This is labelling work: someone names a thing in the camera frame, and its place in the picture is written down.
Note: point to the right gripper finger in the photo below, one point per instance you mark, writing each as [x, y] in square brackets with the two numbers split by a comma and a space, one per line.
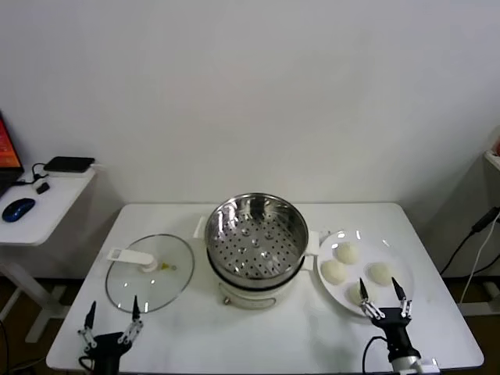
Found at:
[364, 293]
[398, 293]

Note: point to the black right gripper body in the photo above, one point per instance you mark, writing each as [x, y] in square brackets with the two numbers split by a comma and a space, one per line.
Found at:
[394, 324]

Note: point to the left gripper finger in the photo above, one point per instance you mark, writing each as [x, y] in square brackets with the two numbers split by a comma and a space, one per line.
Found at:
[135, 310]
[92, 316]

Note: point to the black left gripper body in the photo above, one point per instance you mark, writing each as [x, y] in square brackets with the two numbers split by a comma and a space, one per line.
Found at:
[107, 347]

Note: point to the white steamed baozi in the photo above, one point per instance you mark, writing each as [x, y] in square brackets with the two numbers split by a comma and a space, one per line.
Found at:
[353, 297]
[333, 272]
[381, 273]
[347, 252]

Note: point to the stainless steel steamer basket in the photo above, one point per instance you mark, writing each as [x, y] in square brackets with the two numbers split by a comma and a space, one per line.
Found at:
[289, 234]

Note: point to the steel steamer pot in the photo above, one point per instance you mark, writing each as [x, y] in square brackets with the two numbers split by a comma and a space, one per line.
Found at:
[250, 300]

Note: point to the white round plate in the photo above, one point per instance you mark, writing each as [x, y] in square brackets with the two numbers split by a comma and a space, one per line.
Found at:
[394, 250]

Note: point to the white side desk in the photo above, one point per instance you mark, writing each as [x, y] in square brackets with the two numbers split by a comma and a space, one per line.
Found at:
[47, 213]

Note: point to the blue computer mouse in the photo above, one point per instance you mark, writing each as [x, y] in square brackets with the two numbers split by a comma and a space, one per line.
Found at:
[17, 209]

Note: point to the small black adapter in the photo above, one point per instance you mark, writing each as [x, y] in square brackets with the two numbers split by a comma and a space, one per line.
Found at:
[42, 188]

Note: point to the black flat box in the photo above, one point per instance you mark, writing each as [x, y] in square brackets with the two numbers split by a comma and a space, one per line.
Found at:
[68, 164]

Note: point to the laptop with red screen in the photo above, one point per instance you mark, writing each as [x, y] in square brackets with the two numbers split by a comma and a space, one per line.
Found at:
[7, 148]

